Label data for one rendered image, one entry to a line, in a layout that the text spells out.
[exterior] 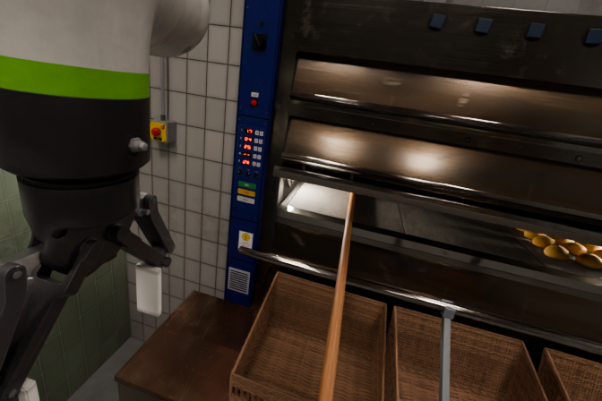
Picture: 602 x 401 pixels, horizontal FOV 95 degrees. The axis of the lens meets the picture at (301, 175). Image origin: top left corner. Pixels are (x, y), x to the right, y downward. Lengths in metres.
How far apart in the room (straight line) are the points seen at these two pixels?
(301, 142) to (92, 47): 1.06
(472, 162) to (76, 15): 1.23
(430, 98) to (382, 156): 0.28
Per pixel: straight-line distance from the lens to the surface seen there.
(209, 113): 1.39
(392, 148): 1.21
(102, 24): 0.22
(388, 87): 1.18
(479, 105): 1.24
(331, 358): 0.72
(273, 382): 1.43
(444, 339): 1.07
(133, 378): 1.50
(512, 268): 1.50
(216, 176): 1.43
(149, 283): 0.40
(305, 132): 1.23
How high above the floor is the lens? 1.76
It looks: 18 degrees down
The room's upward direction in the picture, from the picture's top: 9 degrees clockwise
